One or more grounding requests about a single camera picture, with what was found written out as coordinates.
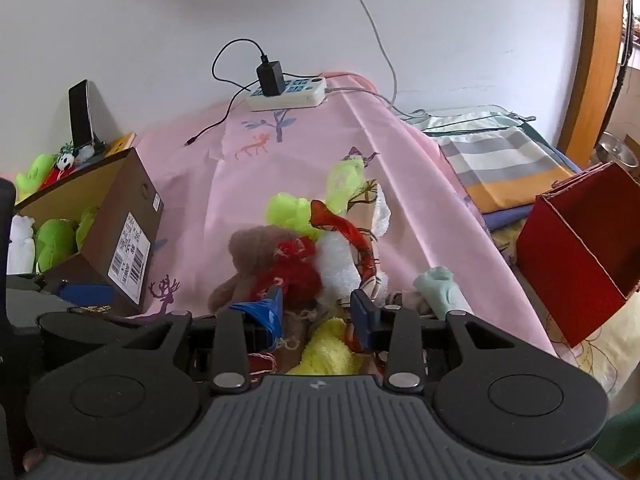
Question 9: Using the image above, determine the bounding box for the light green folded cloth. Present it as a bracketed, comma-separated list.
[402, 105, 551, 141]

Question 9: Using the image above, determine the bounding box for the metal bowl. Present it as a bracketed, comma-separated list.
[592, 131, 640, 176]

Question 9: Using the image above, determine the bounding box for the white fuzzy cloth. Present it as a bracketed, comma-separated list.
[372, 185, 392, 237]

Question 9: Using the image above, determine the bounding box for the red box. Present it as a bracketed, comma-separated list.
[515, 161, 640, 348]

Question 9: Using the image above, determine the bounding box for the dark phone stand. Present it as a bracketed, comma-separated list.
[72, 132, 108, 158]

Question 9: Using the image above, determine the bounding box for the wooden door frame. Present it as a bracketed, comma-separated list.
[557, 0, 626, 168]

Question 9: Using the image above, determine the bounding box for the white power strip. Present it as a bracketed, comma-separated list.
[248, 76, 328, 112]

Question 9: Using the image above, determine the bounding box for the brown teddy bear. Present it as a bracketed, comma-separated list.
[207, 225, 301, 313]

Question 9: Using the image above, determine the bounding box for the red patterned scarf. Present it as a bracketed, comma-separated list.
[309, 200, 376, 291]

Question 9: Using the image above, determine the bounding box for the brown cardboard box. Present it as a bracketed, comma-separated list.
[12, 147, 166, 317]

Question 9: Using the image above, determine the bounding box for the grey brown sock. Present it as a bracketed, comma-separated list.
[385, 290, 436, 318]

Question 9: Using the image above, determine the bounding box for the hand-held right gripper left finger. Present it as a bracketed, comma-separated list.
[122, 287, 288, 395]

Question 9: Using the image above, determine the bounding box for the mint green fuzzy sock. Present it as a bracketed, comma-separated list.
[412, 266, 471, 321]

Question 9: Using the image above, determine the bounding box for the black charging cable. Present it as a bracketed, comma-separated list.
[185, 38, 271, 148]

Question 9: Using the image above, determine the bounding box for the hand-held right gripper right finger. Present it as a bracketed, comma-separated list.
[350, 289, 516, 392]

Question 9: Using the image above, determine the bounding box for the grey power cable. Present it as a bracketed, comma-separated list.
[325, 0, 431, 121]

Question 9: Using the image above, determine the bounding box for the purple folded cloth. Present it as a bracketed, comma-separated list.
[462, 195, 541, 233]

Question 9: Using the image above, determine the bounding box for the red yarn toy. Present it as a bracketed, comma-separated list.
[252, 240, 323, 306]

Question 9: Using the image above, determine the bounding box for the yellow fuzzy cloth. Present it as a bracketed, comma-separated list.
[287, 317, 358, 377]

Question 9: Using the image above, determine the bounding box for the lime green plush toy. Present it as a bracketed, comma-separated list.
[265, 192, 321, 238]

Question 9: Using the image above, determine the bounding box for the pink printed bed sheet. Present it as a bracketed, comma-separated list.
[132, 71, 558, 361]

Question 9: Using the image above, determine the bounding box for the black charger adapter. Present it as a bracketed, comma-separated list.
[256, 54, 285, 97]

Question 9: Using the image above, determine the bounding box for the white plush toy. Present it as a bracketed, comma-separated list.
[10, 215, 36, 276]

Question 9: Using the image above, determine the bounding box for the red plush toy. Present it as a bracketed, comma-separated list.
[40, 167, 68, 191]

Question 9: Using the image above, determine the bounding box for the green and yellow plush toy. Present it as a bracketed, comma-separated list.
[15, 154, 58, 206]

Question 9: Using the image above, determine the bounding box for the striped folded cloth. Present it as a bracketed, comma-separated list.
[437, 125, 576, 213]

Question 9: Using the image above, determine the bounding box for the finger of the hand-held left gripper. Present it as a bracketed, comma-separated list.
[57, 284, 116, 307]

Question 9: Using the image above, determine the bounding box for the yellow book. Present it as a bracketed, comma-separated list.
[102, 132, 137, 156]

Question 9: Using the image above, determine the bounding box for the black phone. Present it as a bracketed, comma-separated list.
[68, 79, 98, 148]

